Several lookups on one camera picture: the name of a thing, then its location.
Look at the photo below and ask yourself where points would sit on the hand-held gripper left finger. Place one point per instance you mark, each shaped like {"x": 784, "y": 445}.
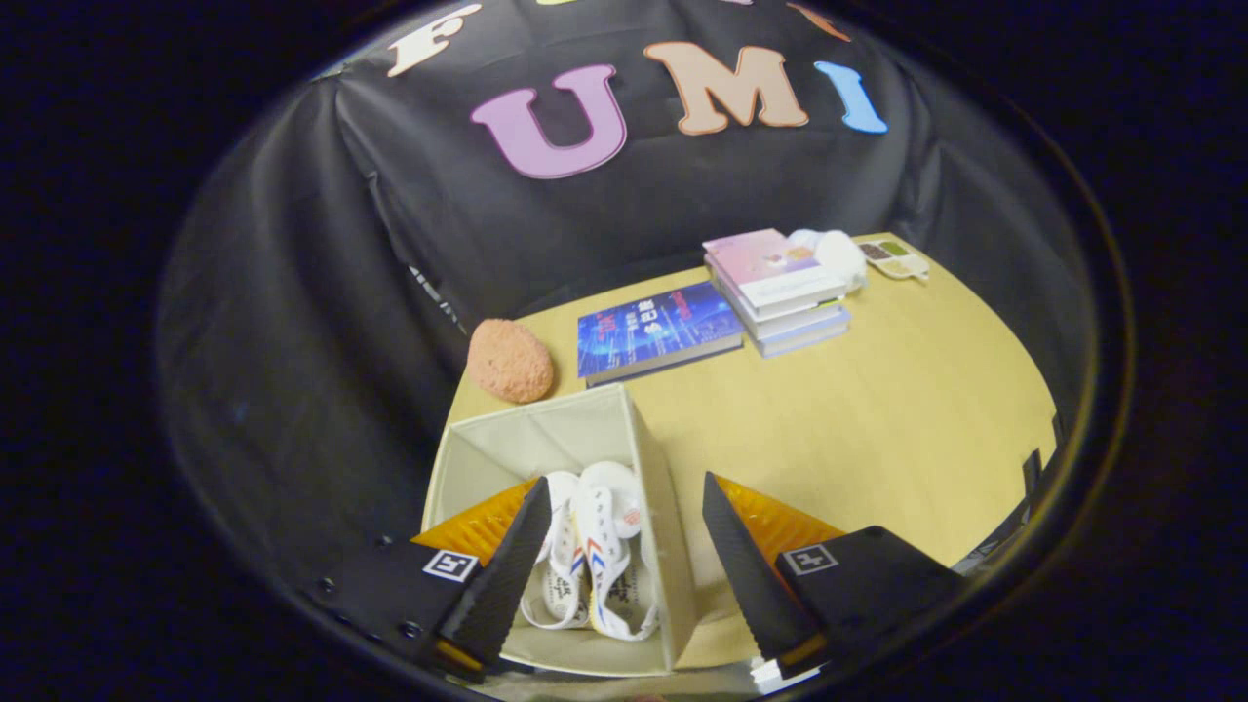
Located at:
{"x": 507, "y": 585}

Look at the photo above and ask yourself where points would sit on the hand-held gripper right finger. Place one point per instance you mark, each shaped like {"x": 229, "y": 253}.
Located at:
{"x": 751, "y": 585}

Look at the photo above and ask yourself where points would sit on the white shoe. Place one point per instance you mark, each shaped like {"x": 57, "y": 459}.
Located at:
{"x": 609, "y": 546}
{"x": 561, "y": 585}

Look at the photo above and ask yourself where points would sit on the beige fabric storage box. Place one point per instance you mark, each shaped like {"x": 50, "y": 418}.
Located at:
{"x": 673, "y": 546}

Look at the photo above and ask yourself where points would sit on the orange fluffy ball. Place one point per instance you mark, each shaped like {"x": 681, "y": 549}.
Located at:
{"x": 509, "y": 361}

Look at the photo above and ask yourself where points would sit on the pale blue cover book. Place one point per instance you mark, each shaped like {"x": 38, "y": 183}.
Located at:
{"x": 809, "y": 339}

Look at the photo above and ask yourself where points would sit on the white cover book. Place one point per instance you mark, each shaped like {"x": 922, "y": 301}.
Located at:
{"x": 799, "y": 320}

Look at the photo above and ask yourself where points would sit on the pink cover book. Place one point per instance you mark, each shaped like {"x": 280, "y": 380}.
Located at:
{"x": 770, "y": 263}

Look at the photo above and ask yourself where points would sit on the white fluffy ball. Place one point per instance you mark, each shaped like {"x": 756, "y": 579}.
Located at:
{"x": 838, "y": 255}

